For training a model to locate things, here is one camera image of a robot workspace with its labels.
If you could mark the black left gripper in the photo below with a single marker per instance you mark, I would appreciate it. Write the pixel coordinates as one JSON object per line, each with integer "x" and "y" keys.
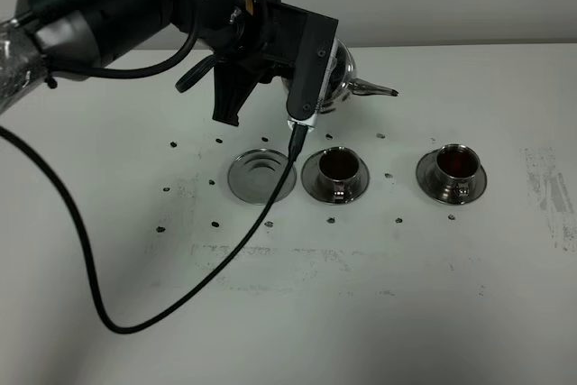
{"x": 251, "y": 41}

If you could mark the stainless steel saucer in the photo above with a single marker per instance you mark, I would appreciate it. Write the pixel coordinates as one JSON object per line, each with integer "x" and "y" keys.
{"x": 253, "y": 175}
{"x": 309, "y": 175}
{"x": 427, "y": 179}

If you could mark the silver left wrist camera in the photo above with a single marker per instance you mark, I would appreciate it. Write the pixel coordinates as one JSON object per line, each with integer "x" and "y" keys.
{"x": 310, "y": 122}

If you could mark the middle stainless steel teacup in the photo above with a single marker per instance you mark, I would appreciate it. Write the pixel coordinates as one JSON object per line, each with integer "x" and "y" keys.
{"x": 338, "y": 174}

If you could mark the stainless steel teacup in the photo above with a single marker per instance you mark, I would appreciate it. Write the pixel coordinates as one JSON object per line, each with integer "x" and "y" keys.
{"x": 457, "y": 166}
{"x": 338, "y": 174}

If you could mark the right stainless steel saucer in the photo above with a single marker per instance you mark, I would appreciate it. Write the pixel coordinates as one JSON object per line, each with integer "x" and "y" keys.
{"x": 427, "y": 179}

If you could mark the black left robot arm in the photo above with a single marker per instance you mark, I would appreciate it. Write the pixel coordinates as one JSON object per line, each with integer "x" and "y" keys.
{"x": 117, "y": 39}

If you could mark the left stainless steel saucer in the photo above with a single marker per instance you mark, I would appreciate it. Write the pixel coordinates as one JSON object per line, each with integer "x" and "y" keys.
{"x": 253, "y": 175}

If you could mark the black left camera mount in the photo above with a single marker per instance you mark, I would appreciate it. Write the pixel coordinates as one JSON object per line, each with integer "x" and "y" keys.
{"x": 311, "y": 56}

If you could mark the right stainless steel teacup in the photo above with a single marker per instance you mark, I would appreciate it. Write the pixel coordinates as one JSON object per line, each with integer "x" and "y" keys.
{"x": 457, "y": 166}

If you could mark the middle stainless steel saucer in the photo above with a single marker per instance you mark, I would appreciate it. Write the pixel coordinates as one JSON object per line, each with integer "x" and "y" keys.
{"x": 309, "y": 175}

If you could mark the stainless steel teapot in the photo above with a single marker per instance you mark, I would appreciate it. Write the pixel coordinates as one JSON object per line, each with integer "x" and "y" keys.
{"x": 344, "y": 83}

